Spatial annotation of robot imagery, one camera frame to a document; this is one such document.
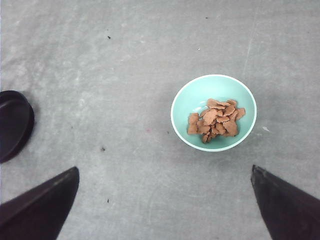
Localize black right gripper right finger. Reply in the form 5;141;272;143
250;165;320;240

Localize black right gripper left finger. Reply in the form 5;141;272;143
0;166;80;240

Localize black pan with mint handle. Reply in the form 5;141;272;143
0;90;35;163

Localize brown beef pieces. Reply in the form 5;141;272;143
187;98;246;144

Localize mint green bowl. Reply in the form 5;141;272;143
170;74;257;152

